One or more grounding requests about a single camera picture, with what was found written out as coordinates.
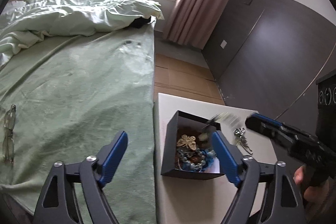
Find blue braided bracelet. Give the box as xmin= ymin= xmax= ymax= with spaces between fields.
xmin=175 ymin=147 xmax=219 ymax=173

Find black jewelry box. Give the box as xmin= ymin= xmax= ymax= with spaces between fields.
xmin=161 ymin=110 xmax=224 ymax=180

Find person right hand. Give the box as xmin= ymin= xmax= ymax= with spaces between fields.
xmin=293 ymin=165 xmax=329 ymax=203

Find dark grey wardrobe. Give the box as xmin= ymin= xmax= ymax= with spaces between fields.
xmin=202 ymin=0 xmax=335 ymax=134

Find gold butterfly brooch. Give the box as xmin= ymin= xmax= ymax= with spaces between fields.
xmin=177 ymin=135 xmax=197 ymax=151

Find eyeglasses on bed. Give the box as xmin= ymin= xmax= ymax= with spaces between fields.
xmin=2 ymin=104 xmax=17 ymax=164

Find flattened cardboard sheet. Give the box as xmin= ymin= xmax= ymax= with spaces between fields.
xmin=154 ymin=54 xmax=224 ymax=105

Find green bed sheet mattress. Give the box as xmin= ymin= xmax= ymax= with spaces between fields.
xmin=1 ymin=24 xmax=156 ymax=223

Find white table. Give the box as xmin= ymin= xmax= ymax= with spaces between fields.
xmin=153 ymin=92 xmax=277 ymax=224

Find black object on bed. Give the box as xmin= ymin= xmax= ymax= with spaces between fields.
xmin=129 ymin=17 xmax=151 ymax=29

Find light green duvet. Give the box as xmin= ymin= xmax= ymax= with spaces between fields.
xmin=1 ymin=0 xmax=164 ymax=67

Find black camera box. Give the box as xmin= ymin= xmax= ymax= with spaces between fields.
xmin=316 ymin=69 xmax=336 ymax=143

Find silver chain jewelry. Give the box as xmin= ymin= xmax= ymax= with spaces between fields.
xmin=234 ymin=127 xmax=253 ymax=155

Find white wall socket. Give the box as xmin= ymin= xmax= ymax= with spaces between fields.
xmin=220 ymin=40 xmax=227 ymax=49

